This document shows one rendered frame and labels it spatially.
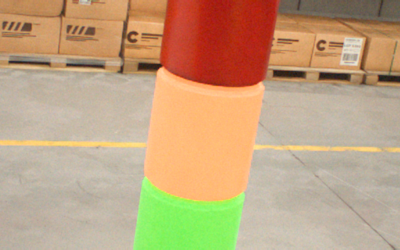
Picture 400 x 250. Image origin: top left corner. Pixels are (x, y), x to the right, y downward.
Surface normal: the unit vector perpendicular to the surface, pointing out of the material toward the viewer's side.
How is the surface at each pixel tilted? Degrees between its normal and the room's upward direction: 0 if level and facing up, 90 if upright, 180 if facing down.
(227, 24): 90
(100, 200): 0
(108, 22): 90
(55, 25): 89
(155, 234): 90
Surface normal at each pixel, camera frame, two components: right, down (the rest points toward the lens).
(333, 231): 0.14, -0.93
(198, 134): -0.12, 0.31
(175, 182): -0.37, 0.26
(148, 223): -0.78, 0.09
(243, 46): 0.39, 0.36
